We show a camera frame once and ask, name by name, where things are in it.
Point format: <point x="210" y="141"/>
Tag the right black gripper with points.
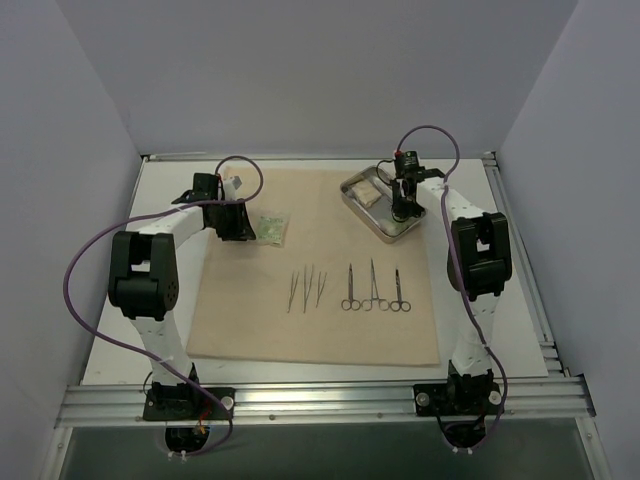
<point x="404" y="189"/>

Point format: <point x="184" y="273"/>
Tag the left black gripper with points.
<point x="236" y="223"/>

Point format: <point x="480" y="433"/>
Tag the green gauze packet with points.
<point x="272" y="229"/>

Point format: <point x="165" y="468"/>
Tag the metal instrument tray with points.
<point x="372" y="216"/>

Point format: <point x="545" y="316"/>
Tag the curved metal tweezers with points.
<point x="292" y="291"/>

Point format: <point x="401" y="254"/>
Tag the long straight metal forceps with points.
<point x="308" y="275"/>

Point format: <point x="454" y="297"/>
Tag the beige surgical wrap cloth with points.
<point x="241" y="306"/>

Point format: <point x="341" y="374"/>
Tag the short metal tweezers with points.
<point x="321" y="282"/>

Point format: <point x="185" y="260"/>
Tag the small curved metal scissors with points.
<point x="399" y="304"/>

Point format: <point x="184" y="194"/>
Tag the metal hemostat clamp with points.
<point x="374" y="300"/>

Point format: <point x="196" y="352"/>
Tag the surgical scissors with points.
<point x="350" y="303"/>

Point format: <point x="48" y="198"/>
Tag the green cotton ball packet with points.
<point x="393" y="228"/>

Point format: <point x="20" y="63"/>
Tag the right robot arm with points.
<point x="479" y="265"/>

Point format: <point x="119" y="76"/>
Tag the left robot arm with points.
<point x="143" y="277"/>

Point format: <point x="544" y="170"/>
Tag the white glove packet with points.
<point x="365" y="193"/>

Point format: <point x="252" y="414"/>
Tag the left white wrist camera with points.
<point x="230" y="187"/>

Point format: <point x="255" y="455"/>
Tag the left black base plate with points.
<point x="179" y="403"/>

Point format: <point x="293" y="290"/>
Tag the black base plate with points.
<point x="448" y="400"/>
<point x="179" y="403"/>

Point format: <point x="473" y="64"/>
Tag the aluminium right side rail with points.
<point x="524" y="271"/>

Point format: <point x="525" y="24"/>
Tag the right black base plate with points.
<point x="448" y="400"/>

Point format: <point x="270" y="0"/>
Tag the aluminium front rail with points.
<point x="325" y="403"/>

